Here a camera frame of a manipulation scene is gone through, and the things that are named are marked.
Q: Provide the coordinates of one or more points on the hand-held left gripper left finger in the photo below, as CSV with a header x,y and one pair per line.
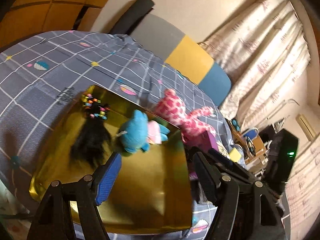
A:
x,y
107,178

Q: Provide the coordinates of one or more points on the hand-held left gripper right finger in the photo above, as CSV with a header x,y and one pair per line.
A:
x,y
203,177

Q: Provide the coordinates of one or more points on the gold tin box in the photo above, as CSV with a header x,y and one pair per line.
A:
x,y
150,180

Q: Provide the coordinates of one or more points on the wooden desk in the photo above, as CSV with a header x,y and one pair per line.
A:
x,y
255,155

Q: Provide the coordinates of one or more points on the purple cardboard box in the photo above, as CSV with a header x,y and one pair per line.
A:
x,y
202,140

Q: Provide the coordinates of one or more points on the blue folding chair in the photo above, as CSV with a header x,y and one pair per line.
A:
x,y
251,133

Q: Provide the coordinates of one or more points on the black hairpiece with colourful beads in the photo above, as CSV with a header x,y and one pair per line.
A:
x,y
90,140

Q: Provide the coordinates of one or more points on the blue plush toy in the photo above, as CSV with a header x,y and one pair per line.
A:
x,y
135,132

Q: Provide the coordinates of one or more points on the blue goggles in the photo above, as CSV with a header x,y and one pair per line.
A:
x,y
235,123

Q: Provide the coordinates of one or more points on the pink spotted plush toy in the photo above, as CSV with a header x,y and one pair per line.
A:
x,y
170,107

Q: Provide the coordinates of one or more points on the cream printed curtain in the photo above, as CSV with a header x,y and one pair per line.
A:
x,y
262,55

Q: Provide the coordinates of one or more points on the grey checked blanket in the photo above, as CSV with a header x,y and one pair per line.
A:
x,y
50,80

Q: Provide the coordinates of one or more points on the grey yellow blue headboard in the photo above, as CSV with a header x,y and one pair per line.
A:
x,y
192,60

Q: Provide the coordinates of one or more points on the wooden wardrobe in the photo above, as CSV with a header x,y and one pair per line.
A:
x,y
50,10

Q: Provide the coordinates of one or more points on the cream wall-mounted unit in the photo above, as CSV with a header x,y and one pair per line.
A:
x,y
305,127

